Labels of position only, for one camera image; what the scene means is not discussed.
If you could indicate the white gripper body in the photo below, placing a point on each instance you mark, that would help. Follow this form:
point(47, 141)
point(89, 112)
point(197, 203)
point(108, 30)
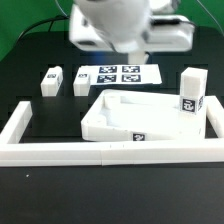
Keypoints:
point(170, 33)

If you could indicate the white desk tabletop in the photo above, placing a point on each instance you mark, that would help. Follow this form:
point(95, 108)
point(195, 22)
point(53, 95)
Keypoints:
point(118, 115)

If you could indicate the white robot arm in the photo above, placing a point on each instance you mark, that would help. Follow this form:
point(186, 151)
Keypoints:
point(136, 28)

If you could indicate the white marker sheet with tags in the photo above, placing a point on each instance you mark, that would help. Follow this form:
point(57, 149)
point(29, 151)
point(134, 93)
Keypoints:
point(122, 74)

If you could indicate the white U-shaped obstacle frame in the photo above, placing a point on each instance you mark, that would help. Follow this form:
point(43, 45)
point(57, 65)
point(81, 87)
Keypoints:
point(48, 133)

